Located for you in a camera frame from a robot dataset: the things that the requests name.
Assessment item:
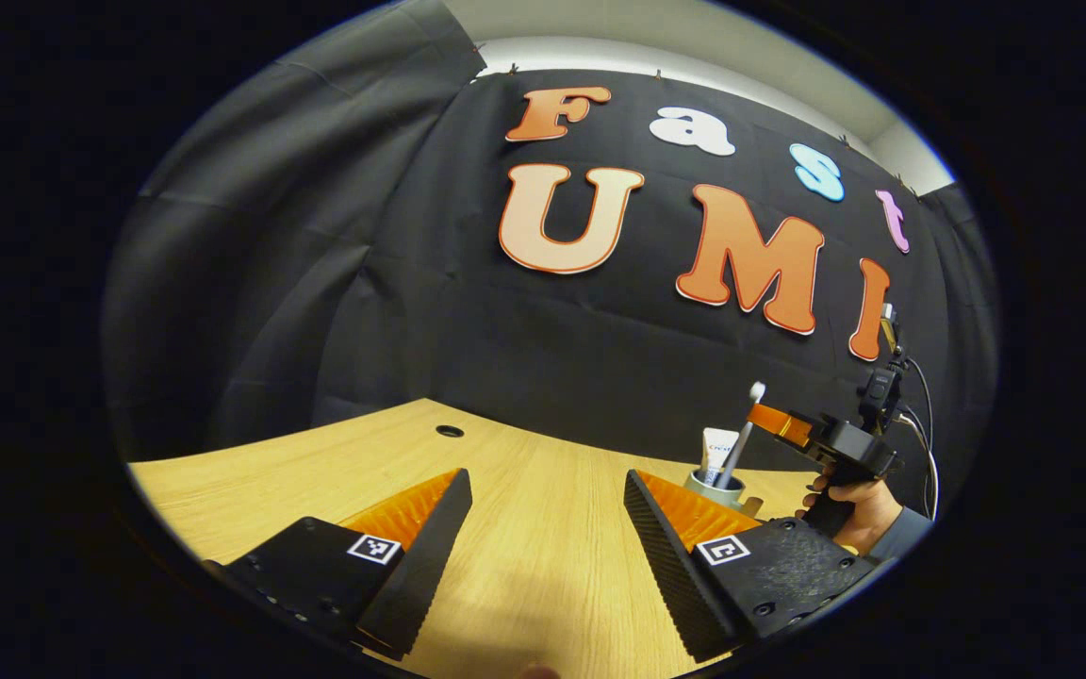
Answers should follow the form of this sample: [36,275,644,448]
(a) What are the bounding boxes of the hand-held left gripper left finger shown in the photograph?
[204,468,474,659]

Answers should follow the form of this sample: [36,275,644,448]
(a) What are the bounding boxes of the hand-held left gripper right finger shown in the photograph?
[623,468,883,664]

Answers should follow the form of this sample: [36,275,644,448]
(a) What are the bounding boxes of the white toothbrush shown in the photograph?
[715,382,767,489]

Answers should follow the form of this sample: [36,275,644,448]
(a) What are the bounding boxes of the white toothpaste tube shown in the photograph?
[701,427,741,488]

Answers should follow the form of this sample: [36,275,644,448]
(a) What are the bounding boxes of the blue cup with wooden handle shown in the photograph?
[684,469,764,516]

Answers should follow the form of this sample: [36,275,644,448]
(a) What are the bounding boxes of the wooden desktop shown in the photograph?
[126,398,883,679]

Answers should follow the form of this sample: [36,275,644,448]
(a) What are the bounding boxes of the black backdrop cloth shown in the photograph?
[100,0,1001,472]

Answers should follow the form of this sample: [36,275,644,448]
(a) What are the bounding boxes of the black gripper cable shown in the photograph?
[897,356,942,499]

